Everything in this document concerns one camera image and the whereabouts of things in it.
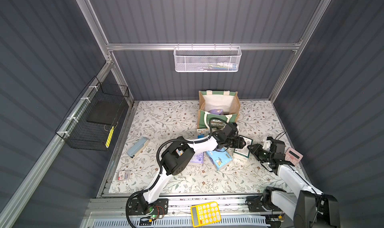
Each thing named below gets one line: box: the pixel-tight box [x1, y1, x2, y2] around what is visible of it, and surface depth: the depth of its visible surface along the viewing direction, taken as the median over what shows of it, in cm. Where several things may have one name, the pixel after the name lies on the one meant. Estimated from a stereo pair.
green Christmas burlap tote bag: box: [197, 90, 241, 130], surface depth 98 cm
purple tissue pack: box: [190, 151, 205, 164], surface depth 86 cm
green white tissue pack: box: [233, 135, 253, 162], surface depth 88 cm
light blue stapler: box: [126, 137, 150, 160], surface depth 94 cm
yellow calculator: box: [190, 201, 222, 228], surface depth 72 cm
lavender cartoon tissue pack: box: [208, 109, 224, 116], surface depth 104 cm
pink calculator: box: [284, 147, 304, 167], surface depth 91 cm
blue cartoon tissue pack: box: [206, 149, 233, 171], surface depth 86 cm
